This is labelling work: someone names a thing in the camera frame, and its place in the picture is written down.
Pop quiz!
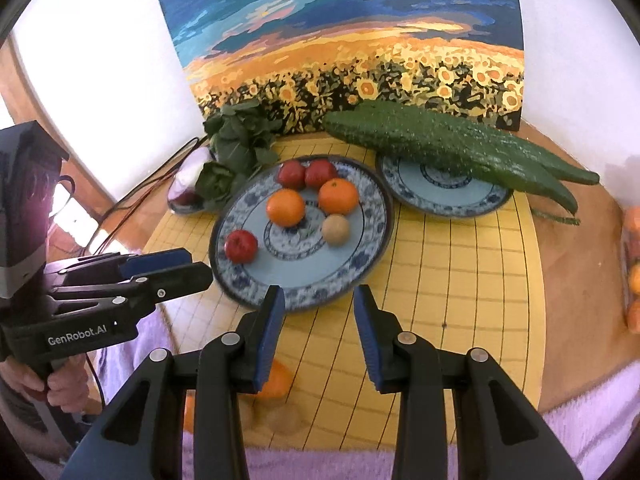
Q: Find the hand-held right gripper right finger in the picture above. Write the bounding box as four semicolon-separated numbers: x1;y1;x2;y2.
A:
353;284;583;480

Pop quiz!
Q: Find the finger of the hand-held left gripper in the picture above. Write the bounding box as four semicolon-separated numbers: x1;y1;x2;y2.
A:
47;261;215;328
44;247;195;291

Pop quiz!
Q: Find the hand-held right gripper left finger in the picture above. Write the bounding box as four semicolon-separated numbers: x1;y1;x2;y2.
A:
60;285;287;480

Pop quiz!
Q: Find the red apple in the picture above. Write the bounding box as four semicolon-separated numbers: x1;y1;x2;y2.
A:
277;160;307;191
305;158;339;190
224;230;259;263

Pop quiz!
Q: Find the large blue patterned plate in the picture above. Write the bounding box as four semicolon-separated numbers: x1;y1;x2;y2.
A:
209;155;396;313

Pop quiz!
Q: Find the person's left hand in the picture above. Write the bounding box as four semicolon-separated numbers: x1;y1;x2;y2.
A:
0;357;90;418

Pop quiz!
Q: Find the small blue patterned plate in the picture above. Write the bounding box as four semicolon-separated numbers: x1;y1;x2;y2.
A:
167;170;211;216
376;152;513;218

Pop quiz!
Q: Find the green bok choy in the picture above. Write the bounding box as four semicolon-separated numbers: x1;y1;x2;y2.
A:
194;161;237;211
204;100;285;171

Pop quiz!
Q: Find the yellow grid board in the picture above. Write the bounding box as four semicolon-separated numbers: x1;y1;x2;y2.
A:
142;135;546;448

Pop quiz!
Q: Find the green bumpy cucumber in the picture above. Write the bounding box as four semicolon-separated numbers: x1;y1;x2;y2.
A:
480;130;601;186
321;101;579;214

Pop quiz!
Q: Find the green cucumber stem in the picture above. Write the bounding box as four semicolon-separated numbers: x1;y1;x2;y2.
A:
530;206;582;226

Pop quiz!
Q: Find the purple fluffy towel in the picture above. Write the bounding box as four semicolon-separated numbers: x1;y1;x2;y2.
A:
92;305;640;480

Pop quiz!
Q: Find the plastic bag of kumquats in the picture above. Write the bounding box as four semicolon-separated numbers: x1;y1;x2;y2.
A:
620;205;640;336

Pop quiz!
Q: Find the sunflower field painting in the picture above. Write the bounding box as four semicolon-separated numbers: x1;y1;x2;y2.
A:
150;0;526;136

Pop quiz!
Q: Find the black cable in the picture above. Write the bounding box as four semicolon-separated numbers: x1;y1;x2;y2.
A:
90;135;211;256

